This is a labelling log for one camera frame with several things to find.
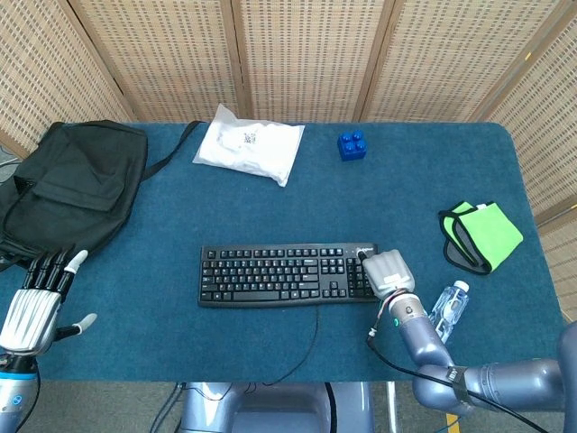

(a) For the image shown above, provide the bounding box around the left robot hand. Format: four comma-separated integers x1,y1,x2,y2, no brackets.
0,245,98,354

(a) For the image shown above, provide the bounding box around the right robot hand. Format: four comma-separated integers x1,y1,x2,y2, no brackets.
357,248,417,299

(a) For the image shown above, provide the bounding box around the black computer keyboard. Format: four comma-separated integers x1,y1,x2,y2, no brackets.
197,243,386,309

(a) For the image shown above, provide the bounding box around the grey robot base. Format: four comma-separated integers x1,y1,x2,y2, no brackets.
179,382,375,433

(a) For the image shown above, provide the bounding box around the clear plastic water bottle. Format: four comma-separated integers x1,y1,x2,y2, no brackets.
426,280,471,345

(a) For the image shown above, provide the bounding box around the green and grey cloth pouch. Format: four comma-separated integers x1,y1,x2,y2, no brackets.
438,200,525,275

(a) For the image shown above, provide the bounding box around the blue table mat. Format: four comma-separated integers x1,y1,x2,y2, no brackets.
0,120,565,384

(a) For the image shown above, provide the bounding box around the black backpack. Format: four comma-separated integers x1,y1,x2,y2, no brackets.
0,119,202,272

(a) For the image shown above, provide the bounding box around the blue toy building block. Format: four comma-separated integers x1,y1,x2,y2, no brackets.
336,129,368,162

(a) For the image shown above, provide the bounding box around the white plastic package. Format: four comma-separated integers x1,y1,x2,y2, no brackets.
192,103,306,188

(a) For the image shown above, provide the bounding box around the woven bamboo folding screen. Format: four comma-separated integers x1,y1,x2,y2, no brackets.
0,0,577,312

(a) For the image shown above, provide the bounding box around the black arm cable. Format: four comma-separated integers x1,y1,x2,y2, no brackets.
365,328,549,433

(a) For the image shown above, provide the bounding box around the thin black cable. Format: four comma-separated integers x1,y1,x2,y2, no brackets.
262,306,322,387

